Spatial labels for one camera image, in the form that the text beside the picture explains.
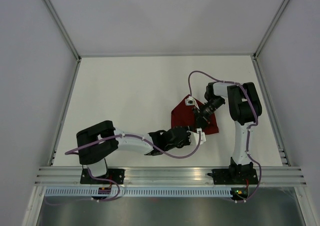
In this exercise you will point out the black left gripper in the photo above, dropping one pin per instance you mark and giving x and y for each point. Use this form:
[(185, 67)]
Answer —
[(187, 143)]

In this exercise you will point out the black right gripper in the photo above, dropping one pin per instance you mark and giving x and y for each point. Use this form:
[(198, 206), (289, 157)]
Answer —
[(201, 120)]

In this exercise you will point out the red cloth napkin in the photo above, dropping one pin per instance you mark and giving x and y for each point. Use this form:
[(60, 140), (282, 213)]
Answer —
[(183, 115)]

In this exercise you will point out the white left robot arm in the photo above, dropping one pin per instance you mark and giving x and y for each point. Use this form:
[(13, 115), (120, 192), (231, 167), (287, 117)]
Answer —
[(109, 139)]

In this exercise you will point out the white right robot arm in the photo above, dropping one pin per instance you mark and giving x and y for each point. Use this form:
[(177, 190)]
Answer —
[(244, 108)]

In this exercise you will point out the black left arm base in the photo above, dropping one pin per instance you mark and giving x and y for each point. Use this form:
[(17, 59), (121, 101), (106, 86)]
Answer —
[(112, 176)]

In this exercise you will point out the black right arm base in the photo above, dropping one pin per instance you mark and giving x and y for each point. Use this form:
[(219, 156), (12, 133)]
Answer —
[(225, 177)]

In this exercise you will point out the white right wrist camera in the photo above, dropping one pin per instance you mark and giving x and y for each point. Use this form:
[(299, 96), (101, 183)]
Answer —
[(191, 101)]

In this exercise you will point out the aluminium front rail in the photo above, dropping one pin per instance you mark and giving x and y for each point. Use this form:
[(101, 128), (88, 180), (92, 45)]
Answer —
[(168, 176)]

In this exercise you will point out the white slotted cable duct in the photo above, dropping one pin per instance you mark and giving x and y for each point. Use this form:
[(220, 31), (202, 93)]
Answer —
[(139, 191)]

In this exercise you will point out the aluminium frame post right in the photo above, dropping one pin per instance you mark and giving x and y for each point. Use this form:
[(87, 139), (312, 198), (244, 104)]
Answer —
[(275, 20)]

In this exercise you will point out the aluminium frame post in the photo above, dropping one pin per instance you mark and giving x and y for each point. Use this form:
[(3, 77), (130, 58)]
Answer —
[(58, 22), (275, 20)]

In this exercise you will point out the aluminium frame post left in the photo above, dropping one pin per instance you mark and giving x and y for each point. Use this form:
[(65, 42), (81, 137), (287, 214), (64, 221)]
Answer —
[(58, 22)]

